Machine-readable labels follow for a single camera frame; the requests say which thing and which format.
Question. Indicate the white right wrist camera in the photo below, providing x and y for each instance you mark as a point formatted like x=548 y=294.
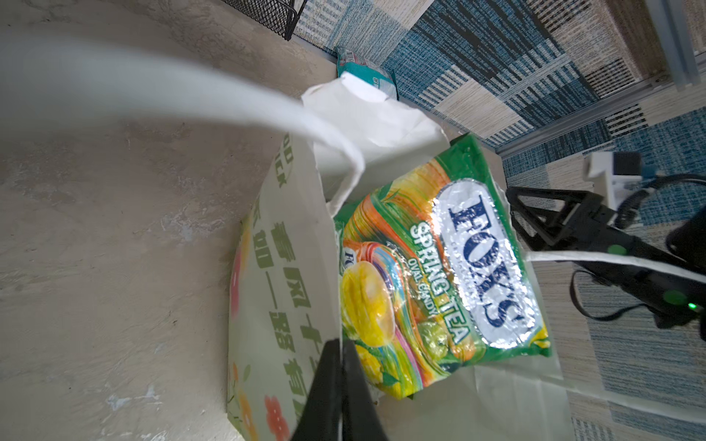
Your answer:
x=616 y=176

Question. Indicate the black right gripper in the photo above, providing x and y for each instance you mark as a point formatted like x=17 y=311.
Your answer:
x=571 y=220

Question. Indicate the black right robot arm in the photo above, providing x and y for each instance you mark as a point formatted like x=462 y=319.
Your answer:
x=674 y=300

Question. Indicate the teal tissue pack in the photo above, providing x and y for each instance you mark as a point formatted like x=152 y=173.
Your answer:
x=347 y=61

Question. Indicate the white illustrated paper bag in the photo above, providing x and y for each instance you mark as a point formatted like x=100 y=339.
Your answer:
x=342 y=140

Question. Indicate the yellow Fox's candy bag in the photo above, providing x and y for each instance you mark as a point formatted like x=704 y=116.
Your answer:
x=431 y=275

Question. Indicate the black wire shelf rack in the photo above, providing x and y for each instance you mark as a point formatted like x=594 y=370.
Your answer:
x=279 y=16

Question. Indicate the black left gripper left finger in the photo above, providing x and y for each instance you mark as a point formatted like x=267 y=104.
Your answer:
x=321 y=416

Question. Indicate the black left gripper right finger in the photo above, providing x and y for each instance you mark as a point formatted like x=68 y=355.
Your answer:
x=360 y=421

